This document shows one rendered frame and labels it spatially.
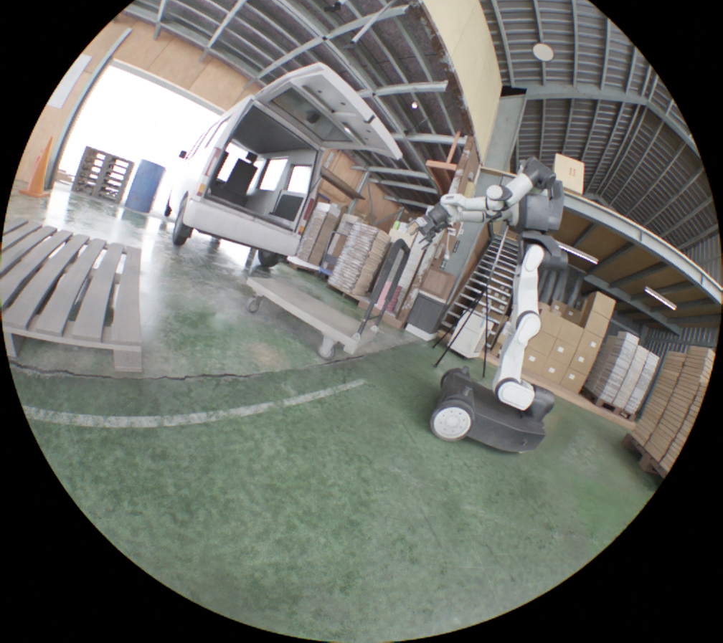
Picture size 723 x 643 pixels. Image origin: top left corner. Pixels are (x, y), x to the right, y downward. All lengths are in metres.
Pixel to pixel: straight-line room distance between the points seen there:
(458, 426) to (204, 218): 2.42
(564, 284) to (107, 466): 7.08
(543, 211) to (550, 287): 5.39
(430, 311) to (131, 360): 2.77
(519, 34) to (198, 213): 5.88
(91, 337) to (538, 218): 1.80
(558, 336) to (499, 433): 3.30
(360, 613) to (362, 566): 0.13
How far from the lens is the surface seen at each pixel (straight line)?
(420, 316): 2.92
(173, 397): 0.81
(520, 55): 5.88
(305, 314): 1.29
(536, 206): 1.31
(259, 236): 2.57
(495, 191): 1.16
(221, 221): 2.39
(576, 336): 4.49
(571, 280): 6.86
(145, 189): 4.70
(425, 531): 0.77
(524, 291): 1.25
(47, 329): 0.87
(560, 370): 4.46
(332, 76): 1.83
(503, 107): 5.52
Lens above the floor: 0.58
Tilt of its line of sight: 5 degrees down
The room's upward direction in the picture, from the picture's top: 23 degrees clockwise
